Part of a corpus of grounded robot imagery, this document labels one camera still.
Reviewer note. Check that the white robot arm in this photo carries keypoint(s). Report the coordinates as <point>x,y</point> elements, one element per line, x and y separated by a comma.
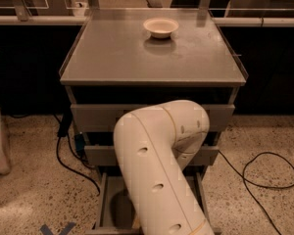
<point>153,146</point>

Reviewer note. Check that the bottom grey open drawer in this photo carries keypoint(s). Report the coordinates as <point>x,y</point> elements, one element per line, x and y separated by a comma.
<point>116,212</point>

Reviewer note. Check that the middle grey drawer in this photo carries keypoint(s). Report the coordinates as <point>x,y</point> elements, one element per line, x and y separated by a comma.
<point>105,155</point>

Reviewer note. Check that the top grey drawer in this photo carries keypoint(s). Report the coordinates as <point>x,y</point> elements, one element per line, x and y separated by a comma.
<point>103,117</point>

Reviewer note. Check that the grey metal drawer cabinet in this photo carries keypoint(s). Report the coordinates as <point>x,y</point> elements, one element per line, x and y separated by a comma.
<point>115,60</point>

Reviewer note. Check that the blue power adapter box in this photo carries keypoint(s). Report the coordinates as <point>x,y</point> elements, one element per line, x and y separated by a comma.
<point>79,143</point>

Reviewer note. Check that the white paper bowl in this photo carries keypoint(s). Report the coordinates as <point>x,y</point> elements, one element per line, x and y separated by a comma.
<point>161,28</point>

